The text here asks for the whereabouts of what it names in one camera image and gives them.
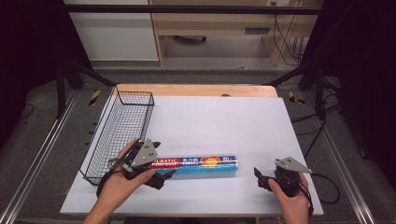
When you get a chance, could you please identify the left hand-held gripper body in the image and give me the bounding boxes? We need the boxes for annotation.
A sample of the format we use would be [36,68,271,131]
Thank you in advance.
[121,138,161,181]

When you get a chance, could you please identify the black wire basket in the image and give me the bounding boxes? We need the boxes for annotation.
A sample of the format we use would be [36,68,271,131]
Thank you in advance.
[78,85,156,187]

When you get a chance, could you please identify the black hanging cables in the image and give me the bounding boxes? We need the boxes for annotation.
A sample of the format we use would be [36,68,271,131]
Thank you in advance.
[270,1,305,67]

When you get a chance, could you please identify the yellow black tape strip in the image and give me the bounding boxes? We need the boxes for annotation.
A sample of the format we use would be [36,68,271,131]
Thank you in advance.
[89,89,103,106]
[287,91,306,105]

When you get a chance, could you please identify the person's left hand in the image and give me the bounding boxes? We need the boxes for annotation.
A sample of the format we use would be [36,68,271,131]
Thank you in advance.
[97,139,156,216]

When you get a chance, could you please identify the black frame leg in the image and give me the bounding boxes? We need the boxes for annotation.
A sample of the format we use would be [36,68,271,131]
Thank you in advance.
[55,60,119,119]
[266,59,327,121]

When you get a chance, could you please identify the blue plastic wrap box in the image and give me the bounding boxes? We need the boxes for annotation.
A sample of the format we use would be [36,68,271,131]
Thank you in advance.
[149,155,240,181]

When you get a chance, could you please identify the aluminium floor rail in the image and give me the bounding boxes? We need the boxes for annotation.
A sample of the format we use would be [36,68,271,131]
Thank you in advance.
[302,91,377,224]
[0,89,79,224]

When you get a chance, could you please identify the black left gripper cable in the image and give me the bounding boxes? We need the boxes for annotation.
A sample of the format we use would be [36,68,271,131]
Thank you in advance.
[95,169,117,199]

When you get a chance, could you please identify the black frame crossbar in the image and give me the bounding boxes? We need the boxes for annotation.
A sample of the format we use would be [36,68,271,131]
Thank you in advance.
[62,4,324,16]

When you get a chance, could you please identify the light wooden desk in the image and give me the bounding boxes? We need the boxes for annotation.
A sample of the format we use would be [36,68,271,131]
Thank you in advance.
[148,0,325,68]

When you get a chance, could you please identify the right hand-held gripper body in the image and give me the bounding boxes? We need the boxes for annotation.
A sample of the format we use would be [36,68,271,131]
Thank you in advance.
[270,156,313,198]

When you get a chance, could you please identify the black floor cables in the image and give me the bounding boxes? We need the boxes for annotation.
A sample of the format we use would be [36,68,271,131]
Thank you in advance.
[290,76,343,161]

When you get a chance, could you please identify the white cabinet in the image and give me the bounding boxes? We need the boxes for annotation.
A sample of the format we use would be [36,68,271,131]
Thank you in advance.
[63,0,161,63]

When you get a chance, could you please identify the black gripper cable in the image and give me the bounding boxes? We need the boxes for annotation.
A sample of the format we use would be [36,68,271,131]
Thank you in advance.
[299,172,341,218]
[95,169,117,199]

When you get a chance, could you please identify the wooden table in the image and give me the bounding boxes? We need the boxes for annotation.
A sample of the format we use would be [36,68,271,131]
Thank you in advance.
[111,82,279,99]

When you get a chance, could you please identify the white table mat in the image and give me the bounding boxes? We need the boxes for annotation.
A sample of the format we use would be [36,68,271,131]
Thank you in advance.
[59,94,325,217]

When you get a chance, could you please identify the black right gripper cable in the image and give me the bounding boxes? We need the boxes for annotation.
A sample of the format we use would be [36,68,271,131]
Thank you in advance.
[299,172,341,218]

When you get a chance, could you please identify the person's right hand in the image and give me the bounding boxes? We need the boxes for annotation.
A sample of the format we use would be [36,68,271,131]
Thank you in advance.
[267,171,312,224]

